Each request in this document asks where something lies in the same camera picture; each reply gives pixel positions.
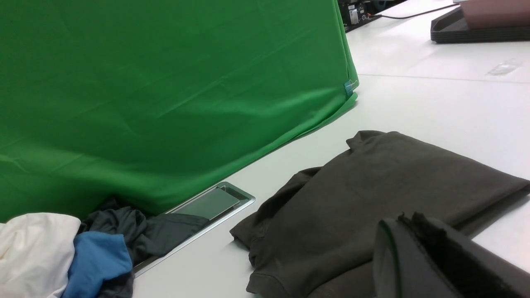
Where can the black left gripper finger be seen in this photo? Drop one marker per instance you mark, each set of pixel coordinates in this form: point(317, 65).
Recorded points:
point(421, 257)

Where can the dark gray long-sleeved shirt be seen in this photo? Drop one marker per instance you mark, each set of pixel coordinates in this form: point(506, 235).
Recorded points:
point(314, 237)

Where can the blue binder clip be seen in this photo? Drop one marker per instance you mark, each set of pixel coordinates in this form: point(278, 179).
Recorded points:
point(350, 86)

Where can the black tray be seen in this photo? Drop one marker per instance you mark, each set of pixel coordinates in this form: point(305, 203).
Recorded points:
point(451, 28)

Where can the pink box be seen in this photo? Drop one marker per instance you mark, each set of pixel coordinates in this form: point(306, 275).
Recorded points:
point(485, 14)

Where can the black electronic device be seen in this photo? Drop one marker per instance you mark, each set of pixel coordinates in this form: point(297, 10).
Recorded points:
point(356, 13)

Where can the dark slate crumpled garment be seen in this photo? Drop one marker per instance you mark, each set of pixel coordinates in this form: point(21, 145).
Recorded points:
point(145, 236)

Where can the green backdrop cloth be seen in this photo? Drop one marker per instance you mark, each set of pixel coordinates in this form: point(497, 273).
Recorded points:
point(156, 100)

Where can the blue crumpled garment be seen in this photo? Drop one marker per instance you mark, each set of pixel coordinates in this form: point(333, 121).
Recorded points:
point(99, 257)

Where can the white crumpled garment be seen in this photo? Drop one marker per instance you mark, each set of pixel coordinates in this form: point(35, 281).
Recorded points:
point(36, 251)

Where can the silver table cable hatch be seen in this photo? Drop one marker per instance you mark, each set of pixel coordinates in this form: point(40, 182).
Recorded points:
point(217, 203)

